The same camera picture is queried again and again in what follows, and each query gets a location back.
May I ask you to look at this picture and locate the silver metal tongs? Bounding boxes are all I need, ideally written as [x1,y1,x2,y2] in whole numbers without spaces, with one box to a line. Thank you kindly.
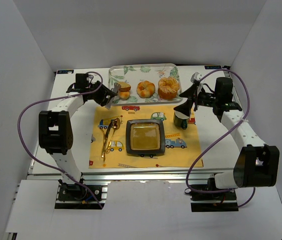
[105,83,121,110]

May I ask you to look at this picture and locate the sliced brown bread loaf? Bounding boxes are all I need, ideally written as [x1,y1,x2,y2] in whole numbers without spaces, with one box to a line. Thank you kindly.
[118,81,131,92]

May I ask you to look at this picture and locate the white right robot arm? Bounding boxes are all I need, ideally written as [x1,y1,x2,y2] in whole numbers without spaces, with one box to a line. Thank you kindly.
[173,74,280,194]

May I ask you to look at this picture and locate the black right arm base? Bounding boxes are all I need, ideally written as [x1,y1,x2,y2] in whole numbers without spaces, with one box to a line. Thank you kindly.
[184,174,239,213]

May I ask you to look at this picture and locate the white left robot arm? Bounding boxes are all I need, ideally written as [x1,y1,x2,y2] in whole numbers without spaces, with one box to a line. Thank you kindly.
[38,72,121,185]

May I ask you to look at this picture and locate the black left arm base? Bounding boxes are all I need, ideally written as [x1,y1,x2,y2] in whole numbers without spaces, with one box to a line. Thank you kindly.
[54,179,108,210]

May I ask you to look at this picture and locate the small round bread roll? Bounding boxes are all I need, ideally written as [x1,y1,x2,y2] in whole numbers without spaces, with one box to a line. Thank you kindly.
[118,91,130,100]

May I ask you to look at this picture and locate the twisted orange bread bun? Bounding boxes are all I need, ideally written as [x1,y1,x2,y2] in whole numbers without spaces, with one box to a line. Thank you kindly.
[136,80,156,98]

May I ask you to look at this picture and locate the dark green mug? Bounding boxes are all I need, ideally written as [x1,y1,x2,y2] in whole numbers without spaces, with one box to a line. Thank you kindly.
[173,111,190,130]

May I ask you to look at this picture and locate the gold spoon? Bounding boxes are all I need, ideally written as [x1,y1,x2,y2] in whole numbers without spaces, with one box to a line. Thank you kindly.
[103,117,121,153]

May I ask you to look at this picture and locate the floral white serving tray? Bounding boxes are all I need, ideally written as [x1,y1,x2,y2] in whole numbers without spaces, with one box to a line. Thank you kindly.
[108,63,182,106]

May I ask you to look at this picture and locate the gold knife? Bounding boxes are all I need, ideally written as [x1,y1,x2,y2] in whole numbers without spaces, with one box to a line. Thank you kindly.
[101,119,117,157]

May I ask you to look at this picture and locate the square black amber plate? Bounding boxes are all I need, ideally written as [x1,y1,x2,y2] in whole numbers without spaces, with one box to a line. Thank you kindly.
[125,119,165,158]

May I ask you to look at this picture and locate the yellow car pattern placemat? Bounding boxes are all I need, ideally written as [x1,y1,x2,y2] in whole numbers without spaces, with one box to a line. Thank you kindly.
[89,104,201,169]

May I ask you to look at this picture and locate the gold fork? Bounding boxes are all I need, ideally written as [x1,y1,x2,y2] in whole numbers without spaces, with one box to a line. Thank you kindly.
[100,119,116,159]

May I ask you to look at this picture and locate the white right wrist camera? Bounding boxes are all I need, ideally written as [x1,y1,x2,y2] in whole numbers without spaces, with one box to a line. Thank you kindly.
[190,72,202,84]

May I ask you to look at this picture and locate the sesame ring bread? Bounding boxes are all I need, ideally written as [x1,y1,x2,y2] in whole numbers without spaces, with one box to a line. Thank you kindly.
[158,76,180,100]

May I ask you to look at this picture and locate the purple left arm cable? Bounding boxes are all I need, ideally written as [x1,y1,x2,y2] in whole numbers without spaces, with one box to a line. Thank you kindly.
[17,71,105,209]

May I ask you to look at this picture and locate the aluminium table frame rail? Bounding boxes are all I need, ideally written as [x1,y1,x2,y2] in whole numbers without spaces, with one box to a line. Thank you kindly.
[28,167,234,187]

